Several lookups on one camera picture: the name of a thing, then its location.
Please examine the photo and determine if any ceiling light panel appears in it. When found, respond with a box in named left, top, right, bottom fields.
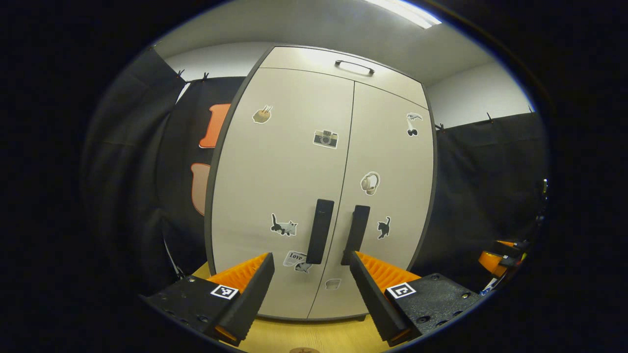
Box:
left=366, top=0, right=442, bottom=29

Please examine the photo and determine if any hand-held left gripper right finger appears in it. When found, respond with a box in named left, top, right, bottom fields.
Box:
left=348, top=251, right=485, bottom=348

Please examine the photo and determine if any white cabinet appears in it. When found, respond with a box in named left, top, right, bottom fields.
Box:
left=204, top=45, right=438, bottom=322

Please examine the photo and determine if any metal drawer handle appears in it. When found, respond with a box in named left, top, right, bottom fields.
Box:
left=335, top=60, right=375, bottom=76

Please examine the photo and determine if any cabinet door with camera sticker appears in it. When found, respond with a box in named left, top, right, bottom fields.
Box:
left=211, top=68, right=355, bottom=319

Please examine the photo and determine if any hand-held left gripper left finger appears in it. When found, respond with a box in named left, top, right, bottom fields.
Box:
left=141, top=252, right=276, bottom=347

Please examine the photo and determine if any black door handle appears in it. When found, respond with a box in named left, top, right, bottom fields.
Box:
left=306, top=199, right=335, bottom=265
left=342, top=205, right=371, bottom=266

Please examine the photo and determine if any white cabinet drawer front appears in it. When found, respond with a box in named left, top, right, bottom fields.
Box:
left=259, top=47, right=428, bottom=109

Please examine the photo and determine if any cabinet door with headphone sticker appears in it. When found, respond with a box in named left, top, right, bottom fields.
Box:
left=308, top=82, right=435, bottom=320

